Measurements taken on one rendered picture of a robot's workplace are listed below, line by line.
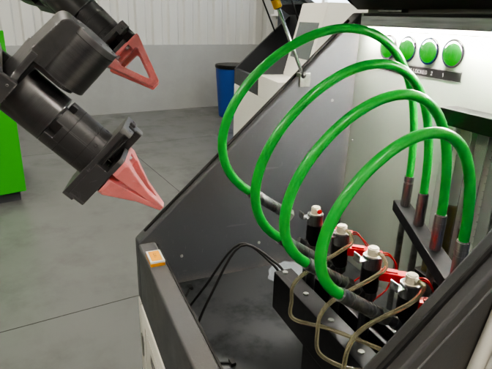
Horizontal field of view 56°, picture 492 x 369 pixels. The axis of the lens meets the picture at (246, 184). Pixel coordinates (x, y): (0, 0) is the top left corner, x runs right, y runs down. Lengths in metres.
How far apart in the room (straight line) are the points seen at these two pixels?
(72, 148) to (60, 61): 0.09
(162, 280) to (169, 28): 6.76
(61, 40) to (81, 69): 0.03
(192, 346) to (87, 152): 0.37
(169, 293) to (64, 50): 0.51
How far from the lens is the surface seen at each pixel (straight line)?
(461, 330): 0.57
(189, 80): 7.71
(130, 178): 0.53
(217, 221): 1.10
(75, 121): 0.53
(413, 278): 0.64
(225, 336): 0.98
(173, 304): 0.86
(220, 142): 0.70
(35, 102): 0.53
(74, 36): 0.52
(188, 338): 0.78
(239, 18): 8.10
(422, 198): 0.84
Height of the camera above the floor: 1.43
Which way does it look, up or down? 20 degrees down
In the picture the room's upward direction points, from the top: 2 degrees clockwise
